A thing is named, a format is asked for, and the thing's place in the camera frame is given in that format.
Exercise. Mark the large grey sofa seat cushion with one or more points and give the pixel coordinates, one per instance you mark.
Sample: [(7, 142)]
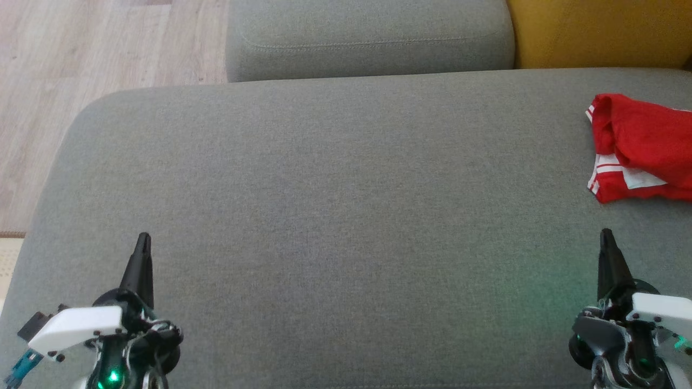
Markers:
[(351, 216)]

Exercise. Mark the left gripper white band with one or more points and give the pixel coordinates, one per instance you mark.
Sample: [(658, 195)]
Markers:
[(75, 329)]

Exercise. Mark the yellow sofa backrest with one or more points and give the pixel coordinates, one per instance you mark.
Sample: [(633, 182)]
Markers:
[(600, 32)]

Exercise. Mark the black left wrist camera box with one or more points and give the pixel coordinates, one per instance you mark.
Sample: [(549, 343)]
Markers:
[(33, 326)]

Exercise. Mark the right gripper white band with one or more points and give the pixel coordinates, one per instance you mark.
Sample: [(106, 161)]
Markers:
[(659, 313)]

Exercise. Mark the beige rug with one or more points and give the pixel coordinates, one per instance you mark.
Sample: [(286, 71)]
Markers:
[(8, 270)]

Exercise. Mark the red white Bulls jersey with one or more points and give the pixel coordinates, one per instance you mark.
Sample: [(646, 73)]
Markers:
[(638, 186)]

